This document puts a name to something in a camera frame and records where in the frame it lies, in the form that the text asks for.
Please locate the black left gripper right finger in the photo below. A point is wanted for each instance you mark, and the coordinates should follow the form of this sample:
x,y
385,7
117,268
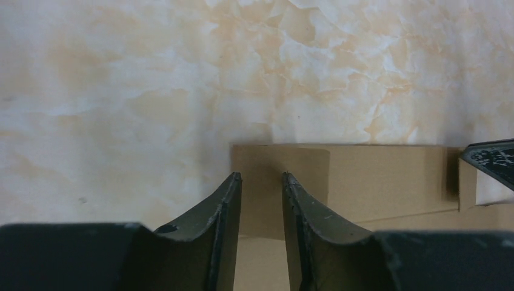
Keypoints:
x,y
327,252

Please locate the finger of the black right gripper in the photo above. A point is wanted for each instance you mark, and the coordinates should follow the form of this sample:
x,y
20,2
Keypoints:
x,y
494,158

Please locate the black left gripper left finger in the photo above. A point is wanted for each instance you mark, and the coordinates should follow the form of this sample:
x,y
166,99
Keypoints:
x,y
195,251

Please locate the brown cardboard box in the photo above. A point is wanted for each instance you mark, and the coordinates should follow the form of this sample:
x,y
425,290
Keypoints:
x,y
378,187

